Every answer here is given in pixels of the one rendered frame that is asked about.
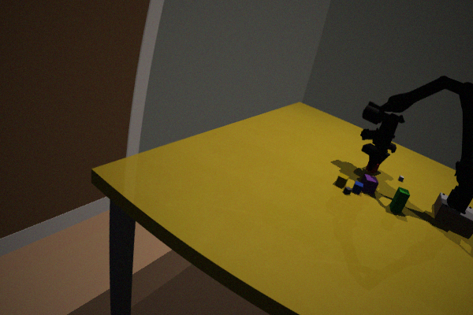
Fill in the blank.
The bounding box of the blue block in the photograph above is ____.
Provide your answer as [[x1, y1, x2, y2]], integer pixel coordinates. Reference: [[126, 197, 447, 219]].
[[352, 181, 363, 194]]

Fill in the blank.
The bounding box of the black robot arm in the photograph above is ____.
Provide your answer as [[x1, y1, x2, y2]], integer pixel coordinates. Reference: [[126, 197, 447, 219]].
[[363, 76, 473, 214]]

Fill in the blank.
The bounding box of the purple block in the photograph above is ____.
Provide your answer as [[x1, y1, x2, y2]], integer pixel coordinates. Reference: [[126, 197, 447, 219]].
[[361, 174, 378, 194]]

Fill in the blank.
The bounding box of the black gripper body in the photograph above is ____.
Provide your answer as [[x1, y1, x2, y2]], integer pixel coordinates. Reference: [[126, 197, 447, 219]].
[[362, 128, 397, 158]]

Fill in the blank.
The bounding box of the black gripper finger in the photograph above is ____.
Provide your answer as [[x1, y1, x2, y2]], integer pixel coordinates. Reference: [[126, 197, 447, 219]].
[[368, 156, 383, 171], [379, 152, 390, 164]]

